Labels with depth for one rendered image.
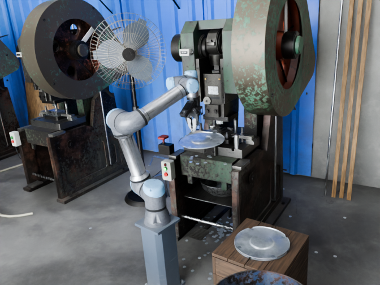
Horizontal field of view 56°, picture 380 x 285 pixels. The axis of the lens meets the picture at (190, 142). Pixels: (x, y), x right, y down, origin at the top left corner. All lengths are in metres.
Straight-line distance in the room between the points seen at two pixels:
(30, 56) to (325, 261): 2.54
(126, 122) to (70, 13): 1.60
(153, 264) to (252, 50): 1.28
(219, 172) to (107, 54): 1.24
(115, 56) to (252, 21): 1.29
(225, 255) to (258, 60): 1.00
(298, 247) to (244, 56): 1.02
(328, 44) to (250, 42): 1.56
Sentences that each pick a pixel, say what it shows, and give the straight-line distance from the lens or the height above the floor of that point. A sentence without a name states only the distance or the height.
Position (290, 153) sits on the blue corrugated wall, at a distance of 3.57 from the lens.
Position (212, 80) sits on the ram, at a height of 1.13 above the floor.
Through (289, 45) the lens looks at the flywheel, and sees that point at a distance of 2.12.
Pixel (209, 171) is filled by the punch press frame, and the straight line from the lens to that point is 2.34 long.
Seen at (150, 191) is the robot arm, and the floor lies 0.66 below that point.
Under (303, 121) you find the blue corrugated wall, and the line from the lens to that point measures 3.46.
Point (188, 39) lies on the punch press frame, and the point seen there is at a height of 1.39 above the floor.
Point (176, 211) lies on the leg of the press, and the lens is 2.57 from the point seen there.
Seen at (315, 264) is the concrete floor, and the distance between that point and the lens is 2.50.
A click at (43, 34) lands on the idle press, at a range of 3.02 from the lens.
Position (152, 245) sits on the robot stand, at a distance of 2.06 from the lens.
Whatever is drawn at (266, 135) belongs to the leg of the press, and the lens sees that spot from 2.60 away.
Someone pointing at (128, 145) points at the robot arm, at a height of 0.89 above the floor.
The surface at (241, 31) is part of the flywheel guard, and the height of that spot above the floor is 1.43.
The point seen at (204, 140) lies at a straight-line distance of 2.23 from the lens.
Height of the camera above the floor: 1.50
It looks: 19 degrees down
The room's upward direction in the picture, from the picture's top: 4 degrees counter-clockwise
